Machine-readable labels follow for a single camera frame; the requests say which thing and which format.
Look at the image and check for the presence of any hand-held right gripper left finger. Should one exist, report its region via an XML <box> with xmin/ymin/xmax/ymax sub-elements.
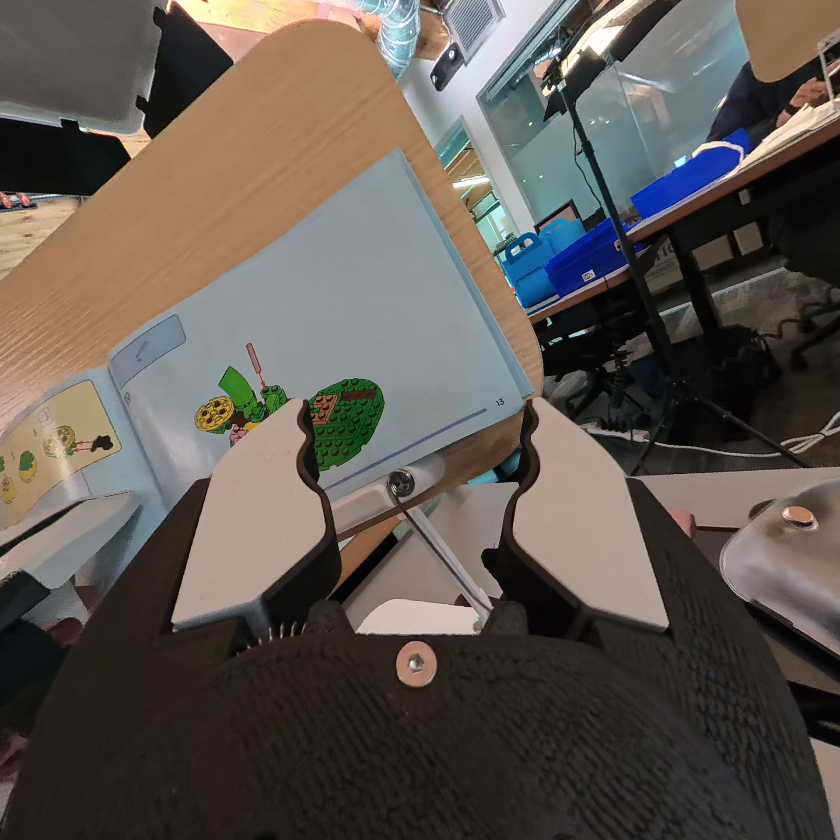
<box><xmin>171</xmin><ymin>397</ymin><xmax>343</xmax><ymax>632</ymax></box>

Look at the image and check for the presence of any white floor cable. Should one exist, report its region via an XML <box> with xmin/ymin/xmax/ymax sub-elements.
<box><xmin>646</xmin><ymin>410</ymin><xmax>840</xmax><ymax>460</ymax></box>

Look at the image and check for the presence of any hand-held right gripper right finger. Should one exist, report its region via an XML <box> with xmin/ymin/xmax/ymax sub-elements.
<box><xmin>482</xmin><ymin>397</ymin><xmax>672</xmax><ymax>635</ymax></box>

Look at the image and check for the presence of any black office chair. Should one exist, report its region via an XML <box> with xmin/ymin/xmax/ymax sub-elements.
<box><xmin>543</xmin><ymin>322</ymin><xmax>664</xmax><ymax>427</ymax></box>

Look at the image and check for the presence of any blue storage bin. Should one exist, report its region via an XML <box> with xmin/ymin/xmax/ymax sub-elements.
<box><xmin>543</xmin><ymin>217</ymin><xmax>647</xmax><ymax>298</ymax></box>
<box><xmin>630</xmin><ymin>128</ymin><xmax>754</xmax><ymax>221</ymax></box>

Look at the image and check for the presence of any grey plastic pouch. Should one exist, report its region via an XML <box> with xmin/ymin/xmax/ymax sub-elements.
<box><xmin>718</xmin><ymin>478</ymin><xmax>840</xmax><ymax>660</ymax></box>

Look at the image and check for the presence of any blue storage box with handle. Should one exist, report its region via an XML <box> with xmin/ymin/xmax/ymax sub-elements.
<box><xmin>502</xmin><ymin>233</ymin><xmax>557</xmax><ymax>308</ymax></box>

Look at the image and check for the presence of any instruction booklet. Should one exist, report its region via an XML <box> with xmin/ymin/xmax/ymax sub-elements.
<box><xmin>0</xmin><ymin>147</ymin><xmax>536</xmax><ymax>589</ymax></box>

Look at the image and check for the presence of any long wooden table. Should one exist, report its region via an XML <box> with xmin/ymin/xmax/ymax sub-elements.
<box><xmin>525</xmin><ymin>105</ymin><xmax>840</xmax><ymax>342</ymax></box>

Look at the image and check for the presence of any vent grille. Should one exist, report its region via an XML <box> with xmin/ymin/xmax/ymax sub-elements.
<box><xmin>443</xmin><ymin>0</ymin><xmax>506</xmax><ymax>60</ymax></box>

